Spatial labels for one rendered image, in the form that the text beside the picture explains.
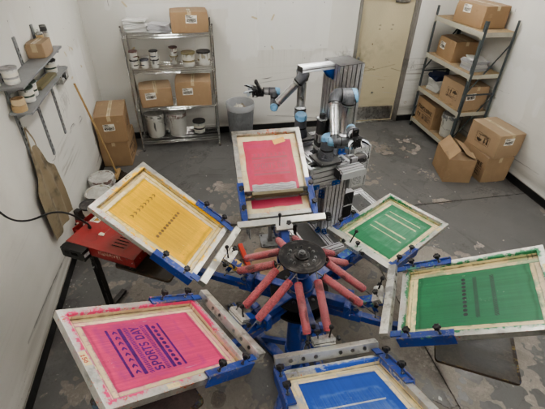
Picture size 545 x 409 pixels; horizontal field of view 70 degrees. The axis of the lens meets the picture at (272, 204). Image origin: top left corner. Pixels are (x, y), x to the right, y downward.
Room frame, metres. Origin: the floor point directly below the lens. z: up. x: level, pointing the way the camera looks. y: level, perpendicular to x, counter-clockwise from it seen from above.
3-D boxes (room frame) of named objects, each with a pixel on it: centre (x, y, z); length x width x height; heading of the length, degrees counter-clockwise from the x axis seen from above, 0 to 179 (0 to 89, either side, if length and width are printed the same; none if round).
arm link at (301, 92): (3.67, -0.26, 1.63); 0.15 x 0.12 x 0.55; 0
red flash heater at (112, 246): (2.20, 1.16, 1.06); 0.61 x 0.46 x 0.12; 72
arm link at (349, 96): (3.09, -0.61, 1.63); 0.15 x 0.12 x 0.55; 92
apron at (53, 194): (2.92, 2.05, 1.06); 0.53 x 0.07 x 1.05; 12
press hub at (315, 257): (1.76, -0.19, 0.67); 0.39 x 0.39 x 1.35
